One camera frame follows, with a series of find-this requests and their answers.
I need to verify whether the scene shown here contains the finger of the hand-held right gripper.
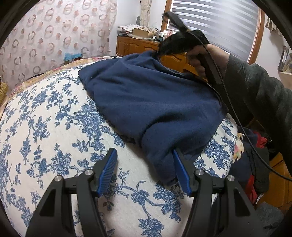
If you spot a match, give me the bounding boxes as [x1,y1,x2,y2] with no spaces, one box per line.
[158,32,191,57]
[162,12,190,31]

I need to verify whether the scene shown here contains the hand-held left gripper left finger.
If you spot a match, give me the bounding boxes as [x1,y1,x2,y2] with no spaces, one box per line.
[25,148,118,237]

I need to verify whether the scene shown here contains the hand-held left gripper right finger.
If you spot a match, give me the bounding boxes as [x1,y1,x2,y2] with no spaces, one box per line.
[172,149,264,237]

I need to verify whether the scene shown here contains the navy t-shirt with orange print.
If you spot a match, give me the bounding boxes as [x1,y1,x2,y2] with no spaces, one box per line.
[78,50,230,185]

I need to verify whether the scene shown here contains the person's right forearm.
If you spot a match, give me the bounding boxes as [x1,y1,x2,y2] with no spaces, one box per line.
[219,53,292,164]

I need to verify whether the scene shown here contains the person's right hand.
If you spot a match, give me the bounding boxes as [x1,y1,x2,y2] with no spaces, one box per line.
[186,43,231,79]

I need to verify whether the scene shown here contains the cream tied curtain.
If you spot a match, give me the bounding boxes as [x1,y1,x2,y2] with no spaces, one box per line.
[140,0,153,26]

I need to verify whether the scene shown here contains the cardboard box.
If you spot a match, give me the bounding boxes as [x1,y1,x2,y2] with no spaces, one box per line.
[132,27,154,38]

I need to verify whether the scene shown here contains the striped window blind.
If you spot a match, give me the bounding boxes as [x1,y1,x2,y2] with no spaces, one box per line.
[170,0,262,61]

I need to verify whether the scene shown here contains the patterned paper sheets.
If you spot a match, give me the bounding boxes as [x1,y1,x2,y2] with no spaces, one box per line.
[117,24,160,34]

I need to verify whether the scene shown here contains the white blue floral bed cover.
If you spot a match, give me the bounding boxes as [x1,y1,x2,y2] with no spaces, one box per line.
[0,66,238,237]

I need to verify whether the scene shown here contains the red cloth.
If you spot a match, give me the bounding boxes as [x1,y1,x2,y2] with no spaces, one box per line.
[245,132,268,201]

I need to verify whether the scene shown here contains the grey cloth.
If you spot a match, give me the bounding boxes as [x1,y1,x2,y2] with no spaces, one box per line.
[253,202,286,237]

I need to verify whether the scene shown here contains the black cable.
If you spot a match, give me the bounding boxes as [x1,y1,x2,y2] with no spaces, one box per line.
[188,30,292,183]

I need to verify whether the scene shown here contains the picture frame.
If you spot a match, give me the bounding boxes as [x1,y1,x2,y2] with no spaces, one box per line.
[278,45,290,71]

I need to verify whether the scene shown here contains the black strap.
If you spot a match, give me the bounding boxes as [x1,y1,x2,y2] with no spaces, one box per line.
[249,146,271,194]

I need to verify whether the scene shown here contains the ring-patterned sheer curtain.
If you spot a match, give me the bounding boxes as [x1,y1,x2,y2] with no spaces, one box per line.
[0,0,118,92]

